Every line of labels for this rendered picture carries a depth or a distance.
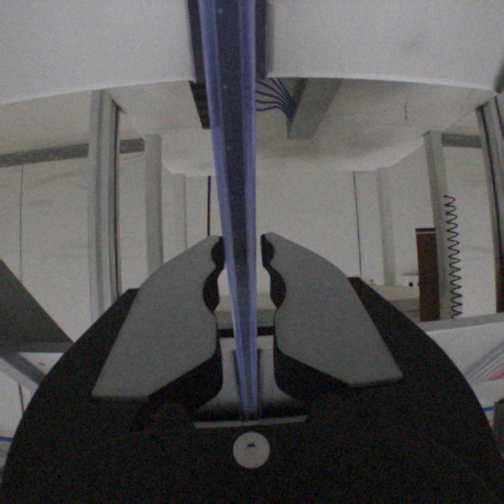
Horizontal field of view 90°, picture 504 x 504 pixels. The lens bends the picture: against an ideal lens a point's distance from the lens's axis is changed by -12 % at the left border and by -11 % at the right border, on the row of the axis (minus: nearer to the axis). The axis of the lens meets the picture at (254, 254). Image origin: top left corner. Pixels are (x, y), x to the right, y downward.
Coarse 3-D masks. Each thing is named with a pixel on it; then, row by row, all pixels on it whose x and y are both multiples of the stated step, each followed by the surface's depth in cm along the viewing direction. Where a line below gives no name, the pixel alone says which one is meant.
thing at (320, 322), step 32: (288, 256) 10; (320, 256) 10; (288, 288) 9; (320, 288) 9; (352, 288) 8; (288, 320) 7; (320, 320) 7; (352, 320) 7; (288, 352) 6; (320, 352) 6; (352, 352) 6; (384, 352) 6; (288, 384) 7; (320, 384) 6; (352, 384) 6; (384, 384) 6
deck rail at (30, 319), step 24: (0, 264) 20; (0, 288) 20; (24, 288) 22; (0, 312) 19; (24, 312) 22; (0, 336) 19; (24, 336) 22; (48, 336) 25; (0, 360) 19; (24, 360) 21; (24, 384) 22
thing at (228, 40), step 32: (224, 0) 6; (224, 32) 7; (224, 64) 7; (224, 96) 8; (224, 128) 8; (224, 160) 9; (224, 192) 10; (224, 224) 11; (256, 288) 14; (256, 320) 16; (256, 352) 19; (256, 384) 24
